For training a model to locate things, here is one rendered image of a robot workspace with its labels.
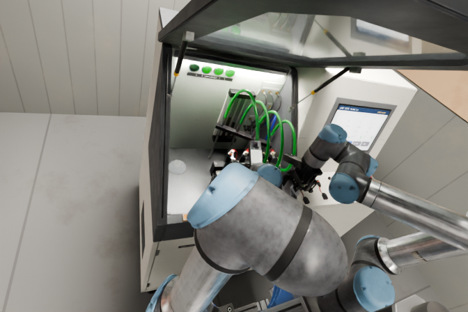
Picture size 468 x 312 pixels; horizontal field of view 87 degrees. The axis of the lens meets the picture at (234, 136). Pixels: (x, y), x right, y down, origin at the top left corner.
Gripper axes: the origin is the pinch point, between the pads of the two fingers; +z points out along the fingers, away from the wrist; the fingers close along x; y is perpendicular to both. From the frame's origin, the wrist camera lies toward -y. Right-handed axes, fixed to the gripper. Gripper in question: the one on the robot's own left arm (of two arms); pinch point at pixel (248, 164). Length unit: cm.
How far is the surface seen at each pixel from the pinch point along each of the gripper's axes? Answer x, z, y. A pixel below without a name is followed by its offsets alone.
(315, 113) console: 36.8, 13.8, -25.1
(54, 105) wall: -161, 150, -47
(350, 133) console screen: 64, 28, -16
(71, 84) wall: -141, 137, -64
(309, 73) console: 33, 12, -45
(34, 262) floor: -123, 69, 66
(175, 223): -30.4, 2.7, 25.2
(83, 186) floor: -114, 111, 25
